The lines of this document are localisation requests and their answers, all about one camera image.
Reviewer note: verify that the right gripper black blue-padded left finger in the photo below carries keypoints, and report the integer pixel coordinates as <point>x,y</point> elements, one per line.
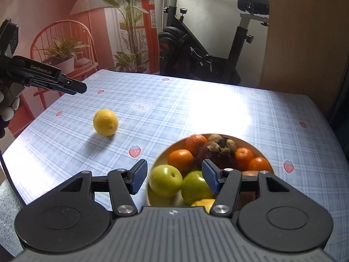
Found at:
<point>80,211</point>

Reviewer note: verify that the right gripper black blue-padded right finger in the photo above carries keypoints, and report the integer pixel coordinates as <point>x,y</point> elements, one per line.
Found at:
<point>267,211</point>

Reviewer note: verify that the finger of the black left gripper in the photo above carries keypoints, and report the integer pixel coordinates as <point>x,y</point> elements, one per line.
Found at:
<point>69,85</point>

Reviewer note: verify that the orange tangerine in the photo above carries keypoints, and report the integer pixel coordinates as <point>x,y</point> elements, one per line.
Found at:
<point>259,164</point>
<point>194,143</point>
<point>243,157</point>
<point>181,159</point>

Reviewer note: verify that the yellow lemon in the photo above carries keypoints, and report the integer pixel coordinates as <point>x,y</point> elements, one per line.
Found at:
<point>105,122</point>
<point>206,203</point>

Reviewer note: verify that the dark purple mangosteen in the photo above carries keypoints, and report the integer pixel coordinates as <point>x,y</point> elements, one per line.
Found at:
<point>217,153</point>

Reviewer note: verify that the brown walnut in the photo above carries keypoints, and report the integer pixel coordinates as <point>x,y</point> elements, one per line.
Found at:
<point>215,138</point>
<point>231,145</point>

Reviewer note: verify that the small green apple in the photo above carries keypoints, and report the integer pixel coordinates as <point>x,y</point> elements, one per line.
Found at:
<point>165,180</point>

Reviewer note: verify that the red apple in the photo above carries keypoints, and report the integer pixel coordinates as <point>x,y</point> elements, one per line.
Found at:
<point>248,188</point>

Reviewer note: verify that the orange tangerine top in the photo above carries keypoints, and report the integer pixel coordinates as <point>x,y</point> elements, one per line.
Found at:
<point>194,143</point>

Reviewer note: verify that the grey gloved hand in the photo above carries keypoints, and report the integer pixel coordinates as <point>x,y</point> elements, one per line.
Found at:
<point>10,92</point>

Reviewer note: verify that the printed room scene backdrop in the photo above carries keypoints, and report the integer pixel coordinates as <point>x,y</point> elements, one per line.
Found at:
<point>81,37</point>

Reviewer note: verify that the blue plaid tablecloth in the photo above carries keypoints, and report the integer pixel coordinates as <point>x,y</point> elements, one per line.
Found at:
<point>154,112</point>

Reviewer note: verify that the beige round plate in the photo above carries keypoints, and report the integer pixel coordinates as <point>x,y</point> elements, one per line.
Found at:
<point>177,200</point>

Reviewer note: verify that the black exercise bike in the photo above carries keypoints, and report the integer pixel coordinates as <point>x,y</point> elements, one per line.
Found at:
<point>208,49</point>

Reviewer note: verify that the wooden panel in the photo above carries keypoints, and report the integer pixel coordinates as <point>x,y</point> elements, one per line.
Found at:
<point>306,49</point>

